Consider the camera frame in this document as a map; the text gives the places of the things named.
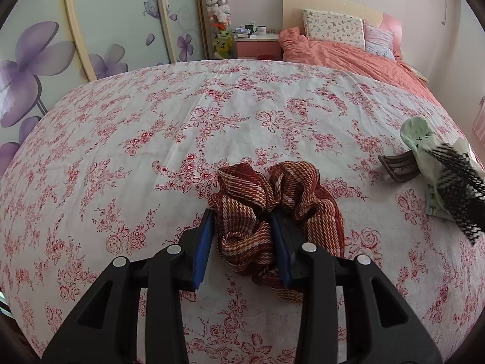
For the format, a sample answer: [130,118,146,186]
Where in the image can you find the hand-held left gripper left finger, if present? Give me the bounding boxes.
[41,208,216,364]

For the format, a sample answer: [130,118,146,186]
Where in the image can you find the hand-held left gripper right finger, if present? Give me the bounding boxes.
[270,209,444,364]

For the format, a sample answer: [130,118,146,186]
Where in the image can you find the plaid brown scrunchie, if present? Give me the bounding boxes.
[208,161,345,304]

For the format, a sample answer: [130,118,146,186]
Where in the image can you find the brown hair claw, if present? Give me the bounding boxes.
[378,150,417,183]

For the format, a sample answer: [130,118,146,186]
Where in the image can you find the green cat sock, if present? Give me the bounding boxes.
[400,117,485,222]

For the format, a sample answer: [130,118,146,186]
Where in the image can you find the green plush toy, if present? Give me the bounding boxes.
[212,28,234,60]

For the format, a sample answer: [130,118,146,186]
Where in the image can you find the pink nightstand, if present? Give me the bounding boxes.
[233,32,283,60]

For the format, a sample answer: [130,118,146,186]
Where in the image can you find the orange duvet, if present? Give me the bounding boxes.
[278,26,442,110]

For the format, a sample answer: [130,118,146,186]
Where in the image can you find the floral pillow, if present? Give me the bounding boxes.
[302,8,366,51]

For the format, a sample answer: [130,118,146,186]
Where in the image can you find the striped pink pillow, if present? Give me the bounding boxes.
[363,23,395,60]

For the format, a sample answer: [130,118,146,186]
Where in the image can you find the plush toy display tube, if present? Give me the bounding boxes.
[202,0,232,33]

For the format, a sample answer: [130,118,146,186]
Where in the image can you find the floral glass wardrobe doors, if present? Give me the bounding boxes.
[0,0,209,148]

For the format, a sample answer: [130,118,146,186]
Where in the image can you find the beige and pink headboard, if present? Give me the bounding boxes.
[282,0,402,56]

